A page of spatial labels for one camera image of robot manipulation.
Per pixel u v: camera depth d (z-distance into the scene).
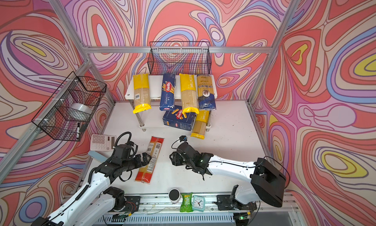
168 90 0.73
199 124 0.96
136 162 0.73
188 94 0.73
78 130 0.72
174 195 0.72
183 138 0.72
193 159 0.60
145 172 0.81
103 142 0.92
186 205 0.73
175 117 0.94
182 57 0.96
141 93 0.74
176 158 0.69
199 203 0.72
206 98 0.71
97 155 0.86
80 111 0.70
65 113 0.74
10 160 0.51
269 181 0.42
